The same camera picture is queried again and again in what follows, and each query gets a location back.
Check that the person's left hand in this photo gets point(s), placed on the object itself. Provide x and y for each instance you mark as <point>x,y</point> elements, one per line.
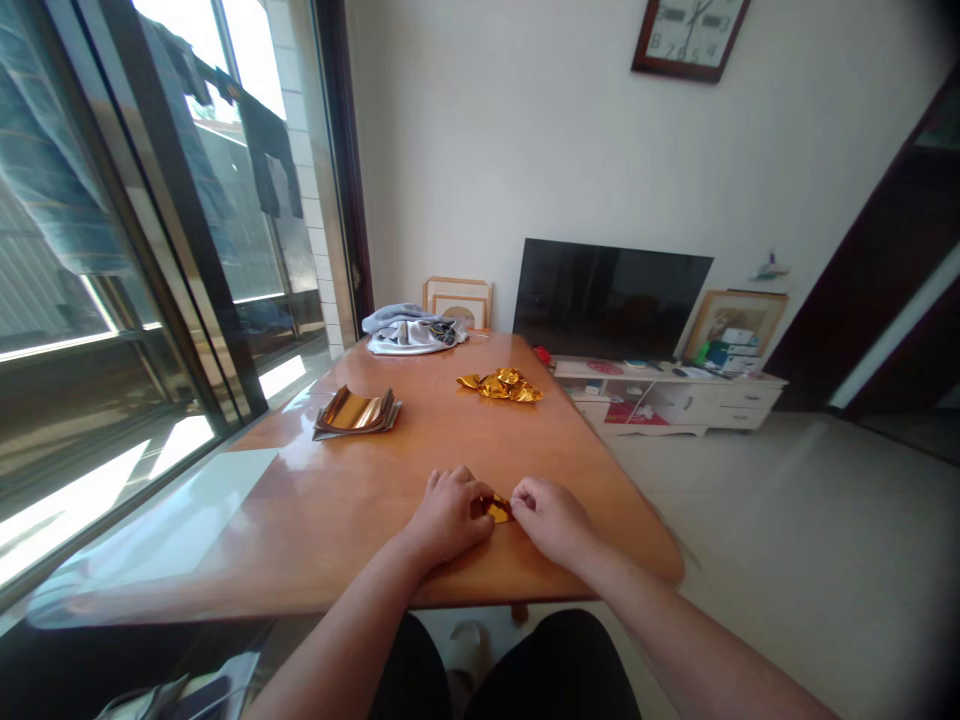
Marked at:
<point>447,514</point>

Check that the small wooden picture frame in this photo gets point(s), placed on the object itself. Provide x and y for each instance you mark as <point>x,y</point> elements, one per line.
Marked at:
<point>459,304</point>

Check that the black flat television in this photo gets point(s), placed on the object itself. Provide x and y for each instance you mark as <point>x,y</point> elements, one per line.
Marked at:
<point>609,309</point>

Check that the person's right fingers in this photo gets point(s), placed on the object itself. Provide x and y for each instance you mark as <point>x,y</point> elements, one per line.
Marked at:
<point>525,501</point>

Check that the person's legs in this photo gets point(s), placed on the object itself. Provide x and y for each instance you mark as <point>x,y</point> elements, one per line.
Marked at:
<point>517,667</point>

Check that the white slipper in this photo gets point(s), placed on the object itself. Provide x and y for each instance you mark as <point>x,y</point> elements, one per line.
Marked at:
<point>469,646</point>

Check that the hanging laundry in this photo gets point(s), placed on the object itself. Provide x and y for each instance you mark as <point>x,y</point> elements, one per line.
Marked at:
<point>150,127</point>

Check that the large wooden picture frame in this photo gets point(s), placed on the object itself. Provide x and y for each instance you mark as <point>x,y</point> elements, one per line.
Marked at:
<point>739,319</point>

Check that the wooden dining table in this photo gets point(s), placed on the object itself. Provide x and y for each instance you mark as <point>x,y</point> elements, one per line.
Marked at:
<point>390,487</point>

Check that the stack of gold foil sheets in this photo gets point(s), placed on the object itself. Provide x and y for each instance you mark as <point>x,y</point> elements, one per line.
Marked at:
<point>357,414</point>

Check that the sliding glass window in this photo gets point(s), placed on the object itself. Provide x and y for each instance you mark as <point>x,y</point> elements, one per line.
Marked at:
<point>142,247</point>

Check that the dark wooden door frame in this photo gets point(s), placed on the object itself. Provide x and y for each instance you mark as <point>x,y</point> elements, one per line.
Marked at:
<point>862,247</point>

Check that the dark framed wall clock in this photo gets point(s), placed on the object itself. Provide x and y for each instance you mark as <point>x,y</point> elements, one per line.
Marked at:
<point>690,36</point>

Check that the grey and white cloth bundle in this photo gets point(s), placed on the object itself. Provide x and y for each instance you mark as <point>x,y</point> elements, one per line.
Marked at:
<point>413,330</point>

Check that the white television cabinet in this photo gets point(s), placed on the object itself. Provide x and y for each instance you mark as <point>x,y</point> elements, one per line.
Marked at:
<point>667,401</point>

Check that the person's left fingers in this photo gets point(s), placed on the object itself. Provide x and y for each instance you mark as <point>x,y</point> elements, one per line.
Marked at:
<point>480,501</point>

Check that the pile of folded gold ingots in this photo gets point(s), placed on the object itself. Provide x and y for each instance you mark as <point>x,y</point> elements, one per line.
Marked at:
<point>501,385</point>

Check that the gold foil paper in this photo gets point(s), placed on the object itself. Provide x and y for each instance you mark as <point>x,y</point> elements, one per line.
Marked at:
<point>498,508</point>

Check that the person's right hand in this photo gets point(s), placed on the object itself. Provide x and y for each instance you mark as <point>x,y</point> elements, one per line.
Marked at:
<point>553,520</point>

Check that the stack of small boxes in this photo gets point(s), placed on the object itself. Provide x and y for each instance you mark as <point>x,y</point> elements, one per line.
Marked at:
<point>733,351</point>

